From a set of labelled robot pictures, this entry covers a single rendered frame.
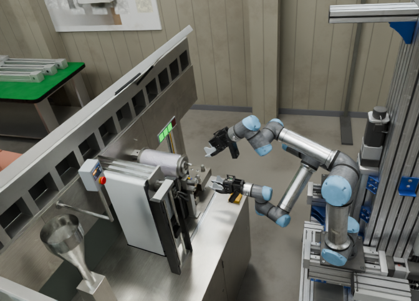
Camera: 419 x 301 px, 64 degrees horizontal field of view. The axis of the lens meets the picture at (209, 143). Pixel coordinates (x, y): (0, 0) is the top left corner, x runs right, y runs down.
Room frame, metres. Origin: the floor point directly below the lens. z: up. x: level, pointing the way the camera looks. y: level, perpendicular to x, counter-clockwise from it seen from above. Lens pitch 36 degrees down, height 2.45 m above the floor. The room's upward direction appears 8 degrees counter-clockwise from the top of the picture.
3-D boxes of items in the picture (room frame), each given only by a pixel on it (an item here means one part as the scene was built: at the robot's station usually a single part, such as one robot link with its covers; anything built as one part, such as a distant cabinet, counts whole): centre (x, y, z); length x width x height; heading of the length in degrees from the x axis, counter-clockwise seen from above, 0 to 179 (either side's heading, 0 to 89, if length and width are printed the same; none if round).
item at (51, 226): (0.85, 0.59, 1.50); 0.14 x 0.14 x 0.06
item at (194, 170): (1.67, 0.23, 1.00); 0.40 x 0.16 x 0.06; 63
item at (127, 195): (1.21, 0.46, 1.17); 0.34 x 0.05 x 0.54; 63
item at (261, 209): (1.28, -0.26, 1.01); 0.11 x 0.08 x 0.11; 36
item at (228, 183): (1.37, -0.11, 1.12); 0.12 x 0.08 x 0.09; 63
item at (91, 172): (0.96, 0.44, 1.66); 0.07 x 0.07 x 0.10; 74
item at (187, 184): (1.39, 0.14, 1.05); 0.06 x 0.05 x 0.31; 63
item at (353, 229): (1.07, -0.64, 0.98); 0.13 x 0.12 x 0.14; 140
